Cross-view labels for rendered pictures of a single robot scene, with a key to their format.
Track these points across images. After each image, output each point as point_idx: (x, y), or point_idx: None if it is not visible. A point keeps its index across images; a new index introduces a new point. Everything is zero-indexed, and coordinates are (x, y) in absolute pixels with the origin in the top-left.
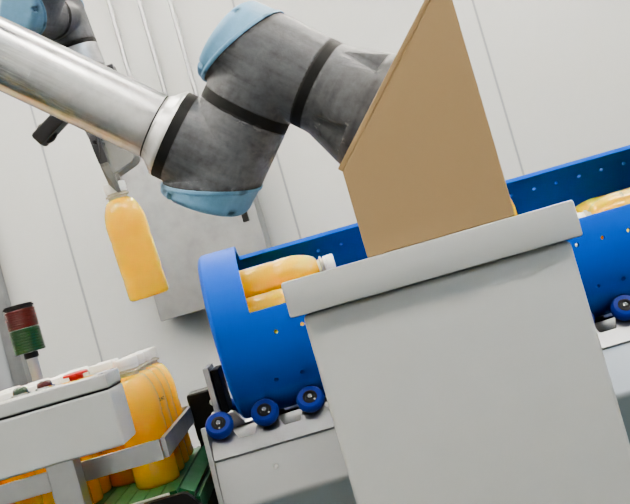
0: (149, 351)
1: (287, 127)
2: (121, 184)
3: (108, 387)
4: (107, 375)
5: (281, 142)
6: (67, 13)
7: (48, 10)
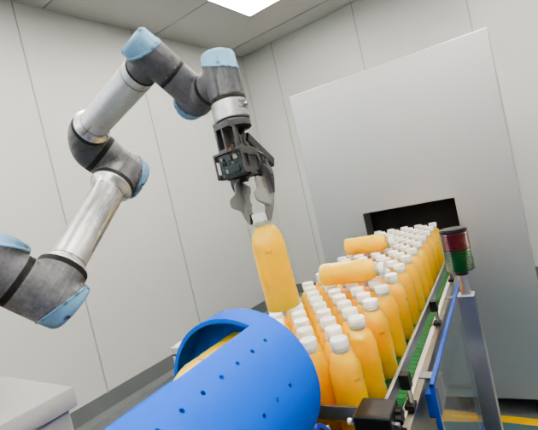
0: (302, 344)
1: None
2: (252, 218)
3: (172, 354)
4: (173, 349)
5: (8, 308)
6: (195, 93)
7: (181, 105)
